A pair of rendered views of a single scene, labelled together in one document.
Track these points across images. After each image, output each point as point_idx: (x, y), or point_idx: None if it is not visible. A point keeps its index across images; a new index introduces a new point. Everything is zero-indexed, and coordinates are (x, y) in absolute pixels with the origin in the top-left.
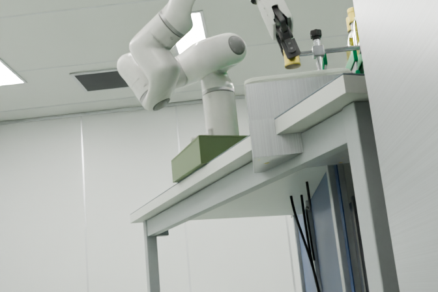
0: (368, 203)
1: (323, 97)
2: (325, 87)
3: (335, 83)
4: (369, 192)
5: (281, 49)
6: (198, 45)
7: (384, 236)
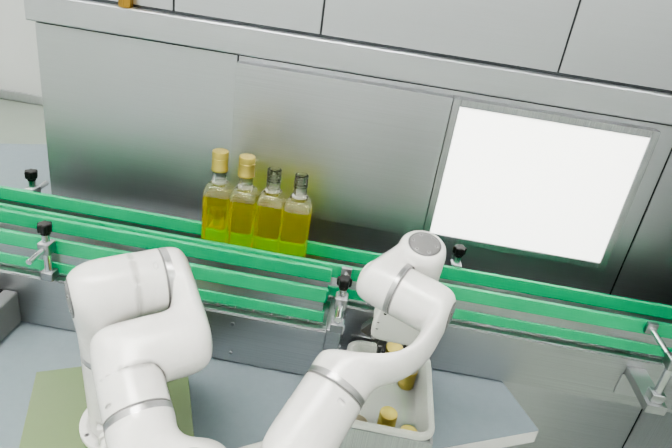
0: None
1: (507, 442)
2: (514, 436)
3: (527, 435)
4: None
5: (384, 349)
6: (210, 334)
7: None
